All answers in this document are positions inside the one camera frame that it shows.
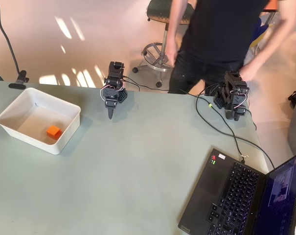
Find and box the black table clamp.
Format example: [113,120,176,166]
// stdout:
[8,70,30,89]

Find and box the blue and yellow fabric item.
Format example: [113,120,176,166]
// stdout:
[249,15,271,48]

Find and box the black gooseneck camera mount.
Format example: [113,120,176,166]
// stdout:
[0,0,23,74]

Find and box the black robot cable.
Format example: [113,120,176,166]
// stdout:
[123,75,202,97]

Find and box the white wrist servo wire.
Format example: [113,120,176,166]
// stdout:
[100,84,111,101]

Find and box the person's right forearm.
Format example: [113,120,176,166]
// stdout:
[166,0,189,49]

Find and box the white plastic bin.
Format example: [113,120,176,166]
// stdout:
[0,87,81,156]

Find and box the person's left hand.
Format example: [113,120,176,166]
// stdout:
[238,61,259,79]

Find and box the person's right hand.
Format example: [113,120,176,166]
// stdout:
[165,45,179,67]

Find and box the black robot arm with base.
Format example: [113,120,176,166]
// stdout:
[100,61,128,105]

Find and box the black laptop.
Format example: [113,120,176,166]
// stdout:
[178,148,296,235]

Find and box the black bag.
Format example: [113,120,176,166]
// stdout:
[288,90,296,109]

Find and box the orange chair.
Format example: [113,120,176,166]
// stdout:
[261,0,279,25]

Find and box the chrome stool with dark seat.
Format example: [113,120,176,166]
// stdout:
[132,0,195,88]

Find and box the person's left forearm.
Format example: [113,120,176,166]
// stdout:
[250,0,296,71]

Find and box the orange cube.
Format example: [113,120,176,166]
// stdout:
[46,125,63,141]

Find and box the black usb cable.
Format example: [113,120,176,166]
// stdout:
[232,135,276,170]
[195,82,248,164]

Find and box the standing person in black clothes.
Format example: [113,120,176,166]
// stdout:
[167,0,282,96]

